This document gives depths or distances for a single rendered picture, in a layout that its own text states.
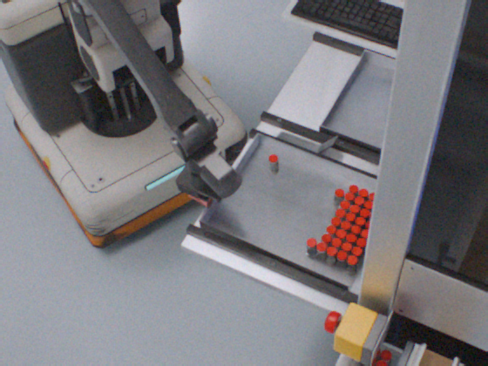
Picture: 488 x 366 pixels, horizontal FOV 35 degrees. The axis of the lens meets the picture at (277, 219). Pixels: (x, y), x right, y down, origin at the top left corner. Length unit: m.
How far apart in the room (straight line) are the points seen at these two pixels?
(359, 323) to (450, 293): 0.19
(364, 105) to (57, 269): 1.30
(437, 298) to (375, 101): 0.68
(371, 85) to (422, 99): 0.94
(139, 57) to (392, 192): 0.53
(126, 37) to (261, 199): 0.49
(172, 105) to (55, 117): 1.22
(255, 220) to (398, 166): 0.64
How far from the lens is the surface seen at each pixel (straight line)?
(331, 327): 1.38
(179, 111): 1.41
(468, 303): 1.27
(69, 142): 2.63
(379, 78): 1.89
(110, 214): 2.50
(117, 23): 1.37
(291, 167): 1.71
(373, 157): 1.72
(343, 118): 1.80
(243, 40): 3.23
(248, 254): 1.58
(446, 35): 0.86
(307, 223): 1.63
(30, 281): 2.71
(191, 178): 1.54
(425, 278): 1.26
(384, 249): 1.23
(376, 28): 2.09
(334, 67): 1.91
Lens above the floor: 2.27
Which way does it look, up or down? 58 degrees down
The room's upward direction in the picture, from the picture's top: 2 degrees counter-clockwise
